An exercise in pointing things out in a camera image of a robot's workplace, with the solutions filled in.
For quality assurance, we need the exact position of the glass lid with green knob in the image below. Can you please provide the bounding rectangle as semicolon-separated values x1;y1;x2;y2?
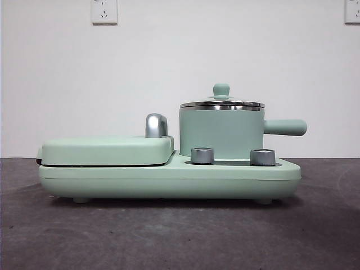
179;83;266;110

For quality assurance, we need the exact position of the green breakfast machine base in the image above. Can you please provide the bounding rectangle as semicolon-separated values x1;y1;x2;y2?
35;148;302;204

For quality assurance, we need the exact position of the green pot with handle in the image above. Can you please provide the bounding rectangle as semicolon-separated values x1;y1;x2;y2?
178;106;308;158

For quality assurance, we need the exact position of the white wall socket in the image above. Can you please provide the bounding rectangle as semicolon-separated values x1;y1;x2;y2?
90;0;118;25
344;0;360;25

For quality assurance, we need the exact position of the green griddle cover silver handle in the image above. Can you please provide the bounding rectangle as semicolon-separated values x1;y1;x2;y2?
36;112;175;167

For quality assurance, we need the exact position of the silver control knob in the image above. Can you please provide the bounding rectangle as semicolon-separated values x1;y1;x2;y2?
190;146;215;164
249;148;276;166

